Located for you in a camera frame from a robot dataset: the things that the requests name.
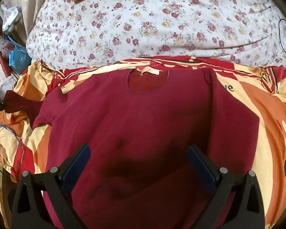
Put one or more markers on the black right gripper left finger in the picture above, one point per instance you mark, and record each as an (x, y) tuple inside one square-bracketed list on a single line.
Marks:
[(29, 209)]

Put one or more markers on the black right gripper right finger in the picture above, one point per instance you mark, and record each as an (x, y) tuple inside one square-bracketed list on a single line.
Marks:
[(240, 191)]

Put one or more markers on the dark red t-shirt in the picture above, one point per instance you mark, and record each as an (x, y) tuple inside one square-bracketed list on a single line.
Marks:
[(138, 128)]

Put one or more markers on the red orange cream blanket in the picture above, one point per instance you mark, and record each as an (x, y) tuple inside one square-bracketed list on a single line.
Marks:
[(261, 89)]

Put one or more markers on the blue plastic bag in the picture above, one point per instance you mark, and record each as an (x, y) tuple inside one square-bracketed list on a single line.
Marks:
[(19, 59)]

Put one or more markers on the clear plastic bag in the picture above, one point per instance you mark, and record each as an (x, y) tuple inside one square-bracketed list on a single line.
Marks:
[(11, 17)]

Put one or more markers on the white floral quilt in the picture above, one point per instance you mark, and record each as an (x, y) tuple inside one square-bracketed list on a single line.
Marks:
[(97, 32)]

